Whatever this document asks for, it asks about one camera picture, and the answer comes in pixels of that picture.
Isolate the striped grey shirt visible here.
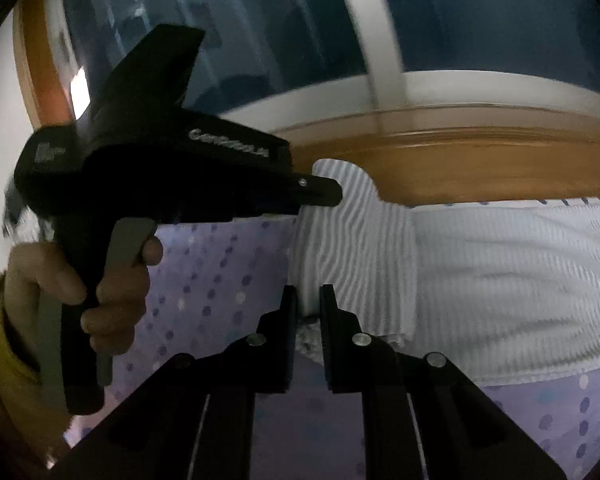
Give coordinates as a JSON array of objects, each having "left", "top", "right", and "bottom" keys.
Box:
[{"left": 287, "top": 158, "right": 600, "bottom": 386}]

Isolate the wooden window ledge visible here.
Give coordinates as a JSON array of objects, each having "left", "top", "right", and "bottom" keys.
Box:
[{"left": 12, "top": 0, "right": 600, "bottom": 208}]

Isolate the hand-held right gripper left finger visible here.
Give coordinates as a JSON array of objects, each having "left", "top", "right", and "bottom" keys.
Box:
[{"left": 50, "top": 285, "right": 298, "bottom": 480}]

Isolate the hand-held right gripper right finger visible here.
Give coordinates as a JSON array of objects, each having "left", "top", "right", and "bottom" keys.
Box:
[{"left": 320, "top": 284, "right": 567, "bottom": 480}]

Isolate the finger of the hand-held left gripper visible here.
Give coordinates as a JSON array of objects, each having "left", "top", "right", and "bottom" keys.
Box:
[{"left": 292, "top": 174, "right": 344, "bottom": 209}]

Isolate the purple dotted bedsheet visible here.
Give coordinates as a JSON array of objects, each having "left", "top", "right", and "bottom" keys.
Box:
[{"left": 65, "top": 195, "right": 600, "bottom": 480}]

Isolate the window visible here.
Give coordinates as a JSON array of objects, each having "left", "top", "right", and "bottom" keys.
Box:
[{"left": 45, "top": 0, "right": 600, "bottom": 126}]

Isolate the person's left hand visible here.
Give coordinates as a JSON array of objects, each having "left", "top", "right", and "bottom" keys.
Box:
[{"left": 4, "top": 236, "right": 164, "bottom": 356}]

